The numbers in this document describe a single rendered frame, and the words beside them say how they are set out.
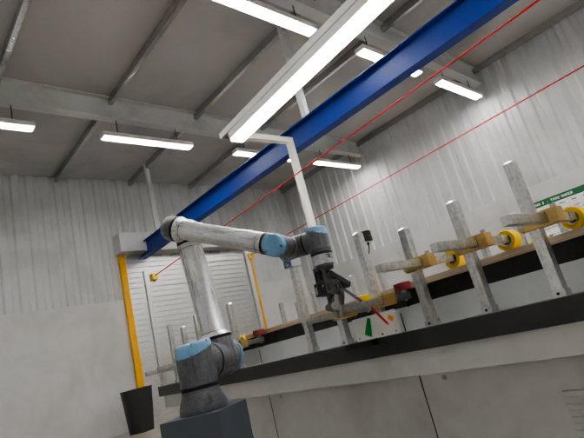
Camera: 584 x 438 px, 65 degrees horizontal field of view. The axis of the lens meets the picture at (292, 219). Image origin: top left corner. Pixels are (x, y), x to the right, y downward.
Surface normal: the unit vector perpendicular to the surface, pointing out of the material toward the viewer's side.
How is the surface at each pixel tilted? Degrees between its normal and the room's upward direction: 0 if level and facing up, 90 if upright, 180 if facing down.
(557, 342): 90
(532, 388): 90
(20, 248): 90
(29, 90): 90
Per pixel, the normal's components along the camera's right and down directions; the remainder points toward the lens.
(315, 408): -0.78, 0.03
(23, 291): 0.64, -0.35
